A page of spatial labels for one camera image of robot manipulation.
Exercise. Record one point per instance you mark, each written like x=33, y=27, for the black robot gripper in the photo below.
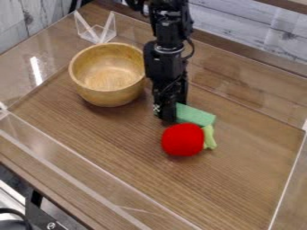
x=165, y=70

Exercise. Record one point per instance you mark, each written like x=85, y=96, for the green rectangular block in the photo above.
x=192, y=115

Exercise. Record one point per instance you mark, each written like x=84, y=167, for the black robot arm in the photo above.
x=172, y=25

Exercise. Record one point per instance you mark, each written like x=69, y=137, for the light wooden bowl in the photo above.
x=108, y=74

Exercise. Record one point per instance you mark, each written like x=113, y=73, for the red plush apple toy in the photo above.
x=185, y=139

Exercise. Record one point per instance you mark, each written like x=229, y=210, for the clear acrylic front barrier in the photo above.
x=90, y=194

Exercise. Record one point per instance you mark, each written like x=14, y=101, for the clear acrylic corner bracket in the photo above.
x=98, y=33

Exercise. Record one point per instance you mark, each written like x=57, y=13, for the black table leg bracket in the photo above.
x=41, y=220

